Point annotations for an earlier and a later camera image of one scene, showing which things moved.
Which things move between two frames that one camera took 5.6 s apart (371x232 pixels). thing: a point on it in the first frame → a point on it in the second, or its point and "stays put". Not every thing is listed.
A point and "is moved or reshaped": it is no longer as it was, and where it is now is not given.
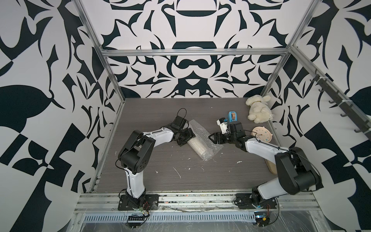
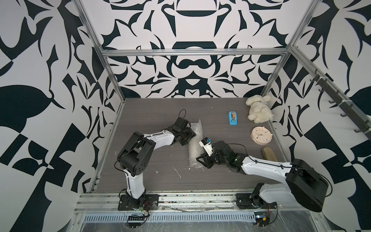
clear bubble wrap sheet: (201, 143) is moved or reshaped
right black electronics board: (261, 218) stays put
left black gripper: (190, 134) stays put
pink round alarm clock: (262, 134) stays put
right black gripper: (216, 134) → (205, 160)
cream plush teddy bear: (259, 111) stays put
